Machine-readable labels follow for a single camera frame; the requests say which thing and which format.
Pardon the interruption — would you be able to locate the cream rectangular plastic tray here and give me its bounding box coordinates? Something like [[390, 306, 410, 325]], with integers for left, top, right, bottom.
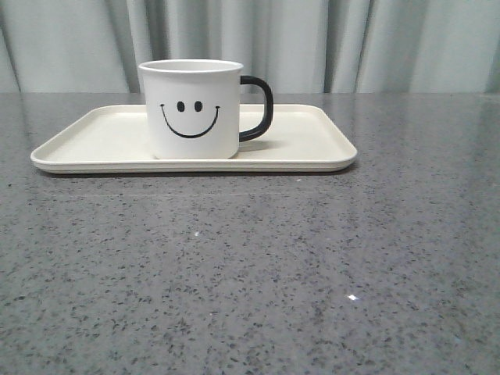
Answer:
[[30, 104, 358, 173]]

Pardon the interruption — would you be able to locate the grey pleated curtain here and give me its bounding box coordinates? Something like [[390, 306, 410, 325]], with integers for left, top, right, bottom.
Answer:
[[1, 1, 499, 94]]

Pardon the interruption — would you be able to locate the white smiley mug black handle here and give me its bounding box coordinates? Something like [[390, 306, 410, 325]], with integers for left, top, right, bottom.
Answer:
[[138, 59, 273, 159]]

